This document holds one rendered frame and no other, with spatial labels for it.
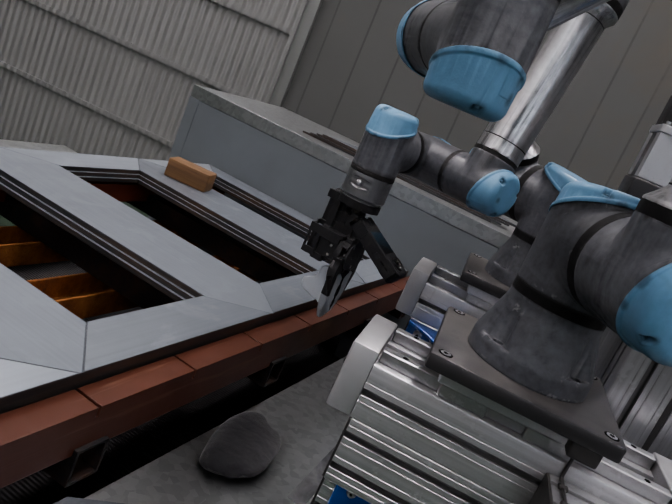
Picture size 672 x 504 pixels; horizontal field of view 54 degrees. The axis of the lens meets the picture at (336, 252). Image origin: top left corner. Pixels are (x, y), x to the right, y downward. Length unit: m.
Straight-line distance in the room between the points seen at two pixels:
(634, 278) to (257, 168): 1.61
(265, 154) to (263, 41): 2.03
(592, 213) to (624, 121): 3.12
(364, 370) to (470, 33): 0.42
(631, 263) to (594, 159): 3.20
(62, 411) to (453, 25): 0.56
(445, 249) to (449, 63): 1.37
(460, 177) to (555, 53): 0.23
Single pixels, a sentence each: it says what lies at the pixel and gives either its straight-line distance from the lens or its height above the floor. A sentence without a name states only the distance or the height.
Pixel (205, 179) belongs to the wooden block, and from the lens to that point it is 1.80.
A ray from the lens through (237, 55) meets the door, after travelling 4.14.
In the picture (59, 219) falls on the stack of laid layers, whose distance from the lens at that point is 1.34.
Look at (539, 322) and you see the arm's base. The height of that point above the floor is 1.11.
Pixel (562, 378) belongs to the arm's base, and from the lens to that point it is 0.78.
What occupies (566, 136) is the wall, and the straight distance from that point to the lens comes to 3.84.
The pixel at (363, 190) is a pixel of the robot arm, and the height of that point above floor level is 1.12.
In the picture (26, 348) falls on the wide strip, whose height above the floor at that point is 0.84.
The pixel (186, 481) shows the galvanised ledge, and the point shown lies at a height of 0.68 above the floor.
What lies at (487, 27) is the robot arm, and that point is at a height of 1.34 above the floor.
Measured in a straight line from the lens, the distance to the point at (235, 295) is 1.20.
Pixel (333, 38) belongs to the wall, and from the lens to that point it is 4.01.
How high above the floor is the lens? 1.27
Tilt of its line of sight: 14 degrees down
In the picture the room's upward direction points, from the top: 23 degrees clockwise
